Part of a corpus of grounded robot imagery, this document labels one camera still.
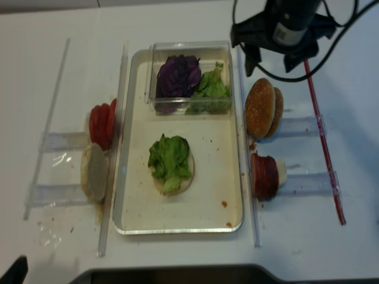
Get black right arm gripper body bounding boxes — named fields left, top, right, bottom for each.
left=232, top=12, right=336, bottom=61

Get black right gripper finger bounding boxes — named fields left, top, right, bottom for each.
left=284, top=54, right=304, bottom=73
left=244, top=47, right=261, bottom=76

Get green lettuce leaf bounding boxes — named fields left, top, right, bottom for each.
left=147, top=135, right=191, bottom=180

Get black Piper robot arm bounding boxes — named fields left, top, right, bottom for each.
left=230, top=1, right=337, bottom=77

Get green lettuce in box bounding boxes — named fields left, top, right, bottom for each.
left=185, top=62, right=230, bottom=115

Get sliced red meat patties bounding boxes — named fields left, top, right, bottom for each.
left=250, top=153, right=279, bottom=202

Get round bread slice on tray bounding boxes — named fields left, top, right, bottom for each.
left=153, top=151, right=195, bottom=196

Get red tomato slices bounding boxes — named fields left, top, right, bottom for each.
left=89, top=98, right=117, bottom=151

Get white upright bread slice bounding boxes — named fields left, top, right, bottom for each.
left=81, top=143, right=108, bottom=202

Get sesame burger bun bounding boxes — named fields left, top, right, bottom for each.
left=245, top=78, right=284, bottom=140

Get clear right upper pusher track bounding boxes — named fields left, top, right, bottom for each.
left=276, top=116, right=326, bottom=138

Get clear pusher track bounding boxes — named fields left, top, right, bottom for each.
left=25, top=184, right=90, bottom=208
left=275, top=159, right=340, bottom=196
left=276, top=116, right=326, bottom=138
left=38, top=132, right=89, bottom=153

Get clear plastic vegetable box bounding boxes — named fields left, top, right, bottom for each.
left=145, top=41, right=233, bottom=115

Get purple cabbage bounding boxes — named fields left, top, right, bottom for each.
left=155, top=54, right=201, bottom=114

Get clear right lower pusher track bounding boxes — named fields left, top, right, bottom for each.
left=275, top=159, right=340, bottom=196

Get metal baking tray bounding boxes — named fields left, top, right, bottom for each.
left=113, top=50, right=243, bottom=235

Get red thin strip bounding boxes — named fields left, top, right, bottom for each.
left=304, top=60, right=346, bottom=226

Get clear left upper pusher track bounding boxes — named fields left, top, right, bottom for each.
left=38, top=132, right=89, bottom=153

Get clear left lower pusher track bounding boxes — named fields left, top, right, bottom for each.
left=25, top=184, right=90, bottom=208

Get black cable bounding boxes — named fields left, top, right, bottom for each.
left=231, top=0, right=379, bottom=83

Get clear acrylic left rail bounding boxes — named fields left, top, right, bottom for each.
left=97, top=40, right=129, bottom=258

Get clear acrylic rail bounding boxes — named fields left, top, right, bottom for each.
left=97, top=40, right=129, bottom=258
left=236, top=47, right=262, bottom=248

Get clear acrylic right rail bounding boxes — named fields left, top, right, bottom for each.
left=236, top=47, right=262, bottom=248

